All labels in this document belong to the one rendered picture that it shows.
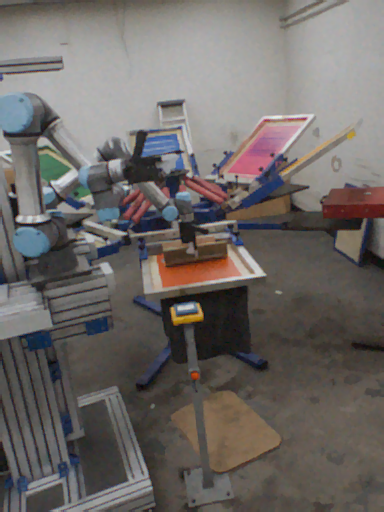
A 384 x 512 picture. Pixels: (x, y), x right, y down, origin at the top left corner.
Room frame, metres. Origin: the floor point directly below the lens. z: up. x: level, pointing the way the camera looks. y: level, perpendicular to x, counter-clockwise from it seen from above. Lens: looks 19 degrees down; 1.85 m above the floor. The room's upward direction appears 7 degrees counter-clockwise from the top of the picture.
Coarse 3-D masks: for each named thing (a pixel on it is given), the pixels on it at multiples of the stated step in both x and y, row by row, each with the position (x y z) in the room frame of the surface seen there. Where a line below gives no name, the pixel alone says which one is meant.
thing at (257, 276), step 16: (176, 240) 2.80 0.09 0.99; (208, 240) 2.80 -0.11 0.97; (240, 256) 2.44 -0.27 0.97; (144, 272) 2.30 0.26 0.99; (256, 272) 2.12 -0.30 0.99; (144, 288) 2.09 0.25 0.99; (176, 288) 2.04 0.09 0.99; (192, 288) 2.04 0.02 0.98; (208, 288) 2.04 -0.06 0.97; (224, 288) 2.05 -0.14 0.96
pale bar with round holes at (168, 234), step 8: (208, 224) 2.90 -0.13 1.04; (216, 224) 2.88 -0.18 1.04; (224, 224) 2.88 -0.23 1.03; (152, 232) 2.87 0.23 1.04; (160, 232) 2.85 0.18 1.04; (168, 232) 2.85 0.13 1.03; (176, 232) 2.85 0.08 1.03; (136, 240) 2.83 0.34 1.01; (144, 240) 2.83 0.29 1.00; (152, 240) 2.84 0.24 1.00
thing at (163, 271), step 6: (162, 258) 2.60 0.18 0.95; (162, 264) 2.49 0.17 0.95; (162, 270) 2.40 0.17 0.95; (168, 270) 2.39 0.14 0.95; (162, 276) 2.31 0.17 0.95; (168, 276) 2.30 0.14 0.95; (162, 282) 2.22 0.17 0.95; (168, 282) 2.21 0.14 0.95; (174, 282) 2.20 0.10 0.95; (180, 282) 2.19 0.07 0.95; (186, 282) 2.19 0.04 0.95; (192, 282) 2.18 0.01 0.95; (162, 288) 2.15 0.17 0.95
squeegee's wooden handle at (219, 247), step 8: (176, 248) 2.44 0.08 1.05; (184, 248) 2.44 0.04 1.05; (200, 248) 2.45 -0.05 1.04; (208, 248) 2.45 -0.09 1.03; (216, 248) 2.46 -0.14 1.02; (224, 248) 2.46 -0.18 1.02; (168, 256) 2.43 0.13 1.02; (176, 256) 2.44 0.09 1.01; (184, 256) 2.44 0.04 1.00; (192, 256) 2.45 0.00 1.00; (200, 256) 2.45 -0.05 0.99
